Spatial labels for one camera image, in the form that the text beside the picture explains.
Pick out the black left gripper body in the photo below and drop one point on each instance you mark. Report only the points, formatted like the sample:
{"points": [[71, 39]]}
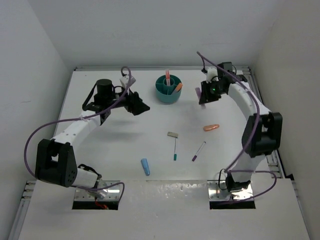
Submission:
{"points": [[113, 98]]}

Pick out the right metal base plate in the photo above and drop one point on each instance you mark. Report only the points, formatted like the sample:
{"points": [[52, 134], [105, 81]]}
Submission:
{"points": [[217, 192]]}

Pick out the purple capped white pen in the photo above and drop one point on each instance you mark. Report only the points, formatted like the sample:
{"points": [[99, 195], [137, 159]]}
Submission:
{"points": [[198, 151]]}

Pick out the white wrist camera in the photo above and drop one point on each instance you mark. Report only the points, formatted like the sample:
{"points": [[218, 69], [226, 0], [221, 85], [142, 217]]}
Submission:
{"points": [[126, 81], [211, 74]]}

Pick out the metal base plate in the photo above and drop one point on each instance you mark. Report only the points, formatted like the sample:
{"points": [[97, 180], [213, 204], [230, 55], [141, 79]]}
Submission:
{"points": [[217, 192], [108, 194]]}

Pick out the teal capped white pen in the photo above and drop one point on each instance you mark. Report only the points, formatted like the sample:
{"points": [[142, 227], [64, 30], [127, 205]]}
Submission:
{"points": [[175, 149]]}

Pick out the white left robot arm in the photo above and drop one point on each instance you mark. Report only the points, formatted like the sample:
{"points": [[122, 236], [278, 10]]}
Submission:
{"points": [[55, 158]]}

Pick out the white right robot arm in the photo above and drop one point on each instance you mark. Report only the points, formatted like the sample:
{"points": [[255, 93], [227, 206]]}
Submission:
{"points": [[263, 129]]}

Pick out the teal round pen holder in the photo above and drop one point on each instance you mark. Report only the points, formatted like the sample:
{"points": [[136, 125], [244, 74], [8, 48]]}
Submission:
{"points": [[167, 94]]}

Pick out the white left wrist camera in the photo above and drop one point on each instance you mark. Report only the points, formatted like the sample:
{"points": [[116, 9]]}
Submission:
{"points": [[126, 81]]}

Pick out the pink pen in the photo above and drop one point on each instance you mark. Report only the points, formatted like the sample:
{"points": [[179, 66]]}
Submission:
{"points": [[168, 76]]}

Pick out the orange highlighter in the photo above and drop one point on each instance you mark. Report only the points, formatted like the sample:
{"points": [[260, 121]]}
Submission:
{"points": [[211, 127]]}

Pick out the small grey eraser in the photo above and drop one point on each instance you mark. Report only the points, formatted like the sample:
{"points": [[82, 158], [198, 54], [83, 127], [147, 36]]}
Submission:
{"points": [[173, 134]]}

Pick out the blue highlighter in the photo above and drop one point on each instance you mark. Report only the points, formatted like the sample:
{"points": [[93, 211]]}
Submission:
{"points": [[145, 166]]}

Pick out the pink highlighter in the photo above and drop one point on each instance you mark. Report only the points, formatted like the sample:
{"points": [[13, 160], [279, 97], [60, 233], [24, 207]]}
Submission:
{"points": [[198, 92]]}

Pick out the orange capped grey marker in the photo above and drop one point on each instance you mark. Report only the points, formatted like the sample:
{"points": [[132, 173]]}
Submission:
{"points": [[177, 88]]}

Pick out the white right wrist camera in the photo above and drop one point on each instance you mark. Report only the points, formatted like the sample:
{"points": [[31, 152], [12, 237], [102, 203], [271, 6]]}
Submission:
{"points": [[211, 74]]}

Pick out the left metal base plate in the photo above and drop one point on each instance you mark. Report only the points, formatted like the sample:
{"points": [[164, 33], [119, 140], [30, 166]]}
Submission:
{"points": [[108, 194]]}

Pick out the aluminium frame rail left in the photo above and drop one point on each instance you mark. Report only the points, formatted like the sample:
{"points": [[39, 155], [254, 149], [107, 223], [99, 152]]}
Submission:
{"points": [[22, 210]]}

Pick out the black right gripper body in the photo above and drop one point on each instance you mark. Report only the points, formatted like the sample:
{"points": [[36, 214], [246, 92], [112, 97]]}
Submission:
{"points": [[222, 91]]}

